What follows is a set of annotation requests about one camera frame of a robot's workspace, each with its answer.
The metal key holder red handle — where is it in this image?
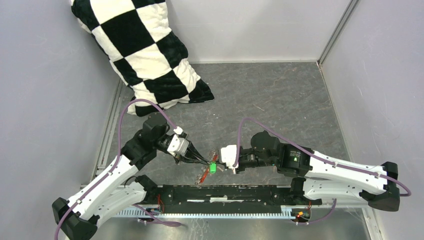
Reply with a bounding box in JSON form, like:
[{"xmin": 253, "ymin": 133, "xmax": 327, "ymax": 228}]
[{"xmin": 195, "ymin": 149, "xmax": 219, "ymax": 186}]

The small green object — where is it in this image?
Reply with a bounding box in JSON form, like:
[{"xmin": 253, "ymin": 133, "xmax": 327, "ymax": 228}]
[{"xmin": 208, "ymin": 162, "xmax": 217, "ymax": 174}]

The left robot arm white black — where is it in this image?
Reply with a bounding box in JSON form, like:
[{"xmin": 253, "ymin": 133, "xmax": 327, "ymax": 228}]
[{"xmin": 52, "ymin": 113, "xmax": 210, "ymax": 240}]

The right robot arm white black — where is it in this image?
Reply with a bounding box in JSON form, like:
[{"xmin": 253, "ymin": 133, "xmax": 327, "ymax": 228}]
[{"xmin": 219, "ymin": 130, "xmax": 401, "ymax": 212}]

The black white checkered pillow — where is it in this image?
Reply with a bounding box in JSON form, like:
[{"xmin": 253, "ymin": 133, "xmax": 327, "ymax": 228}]
[{"xmin": 70, "ymin": 0, "xmax": 215, "ymax": 117}]

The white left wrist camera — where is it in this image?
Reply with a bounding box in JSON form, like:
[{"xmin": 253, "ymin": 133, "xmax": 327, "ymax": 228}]
[{"xmin": 167, "ymin": 134, "xmax": 190, "ymax": 157}]

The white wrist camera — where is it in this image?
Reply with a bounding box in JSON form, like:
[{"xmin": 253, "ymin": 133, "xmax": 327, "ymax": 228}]
[
  {"xmin": 219, "ymin": 144, "xmax": 239, "ymax": 169},
  {"xmin": 167, "ymin": 134, "xmax": 190, "ymax": 157}
]

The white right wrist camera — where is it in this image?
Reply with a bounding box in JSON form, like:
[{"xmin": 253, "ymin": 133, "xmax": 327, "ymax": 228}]
[{"xmin": 219, "ymin": 144, "xmax": 239, "ymax": 169}]

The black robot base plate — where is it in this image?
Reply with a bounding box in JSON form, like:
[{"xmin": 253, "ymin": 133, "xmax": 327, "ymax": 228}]
[{"xmin": 142, "ymin": 185, "xmax": 323, "ymax": 214}]

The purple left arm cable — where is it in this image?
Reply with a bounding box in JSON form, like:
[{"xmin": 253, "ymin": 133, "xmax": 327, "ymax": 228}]
[{"xmin": 53, "ymin": 98, "xmax": 184, "ymax": 240}]

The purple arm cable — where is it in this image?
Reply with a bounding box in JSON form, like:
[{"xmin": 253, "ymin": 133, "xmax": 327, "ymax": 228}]
[
  {"xmin": 53, "ymin": 98, "xmax": 184, "ymax": 240},
  {"xmin": 231, "ymin": 117, "xmax": 412, "ymax": 225}
]

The aluminium frame rail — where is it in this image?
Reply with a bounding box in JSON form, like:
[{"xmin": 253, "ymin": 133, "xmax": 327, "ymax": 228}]
[{"xmin": 112, "ymin": 184, "xmax": 365, "ymax": 219}]

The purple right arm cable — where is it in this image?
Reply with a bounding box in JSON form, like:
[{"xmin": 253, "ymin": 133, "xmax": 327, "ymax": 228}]
[{"xmin": 231, "ymin": 117, "xmax": 412, "ymax": 225}]

